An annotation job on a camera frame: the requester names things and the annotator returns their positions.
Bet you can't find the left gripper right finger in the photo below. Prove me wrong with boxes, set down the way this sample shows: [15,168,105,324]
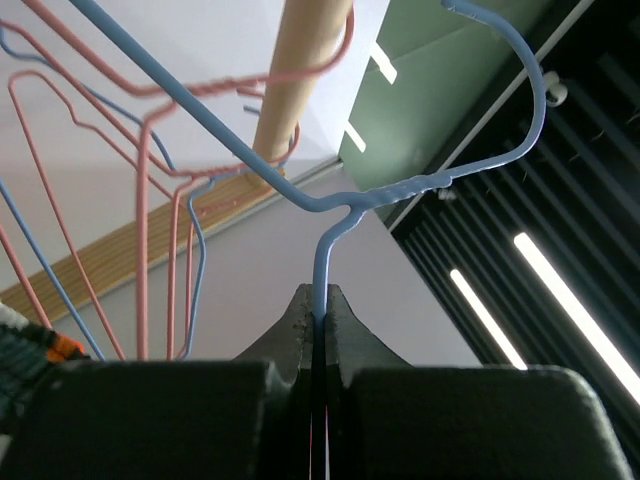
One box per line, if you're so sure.
[325,286,633,479]

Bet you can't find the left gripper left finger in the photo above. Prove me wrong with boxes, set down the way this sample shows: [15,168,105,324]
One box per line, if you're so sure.
[1,285,312,479]

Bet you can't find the blue hanger of orange shorts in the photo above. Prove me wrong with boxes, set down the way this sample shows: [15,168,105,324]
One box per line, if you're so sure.
[72,1,546,479]

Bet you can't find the patterned black orange shorts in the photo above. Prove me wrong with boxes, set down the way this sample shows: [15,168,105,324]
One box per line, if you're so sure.
[1,303,89,436]

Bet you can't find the pink hanger of green shorts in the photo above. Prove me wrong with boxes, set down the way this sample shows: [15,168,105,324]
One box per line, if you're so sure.
[0,69,301,361]

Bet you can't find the blue wire hanger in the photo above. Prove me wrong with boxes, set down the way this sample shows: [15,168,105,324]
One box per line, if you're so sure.
[0,24,296,361]

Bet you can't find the pink wire hanger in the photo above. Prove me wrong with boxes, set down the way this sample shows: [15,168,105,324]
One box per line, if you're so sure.
[1,1,355,360]

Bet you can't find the wooden clothes rack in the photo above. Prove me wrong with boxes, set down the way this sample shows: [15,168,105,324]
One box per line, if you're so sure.
[4,1,355,322]

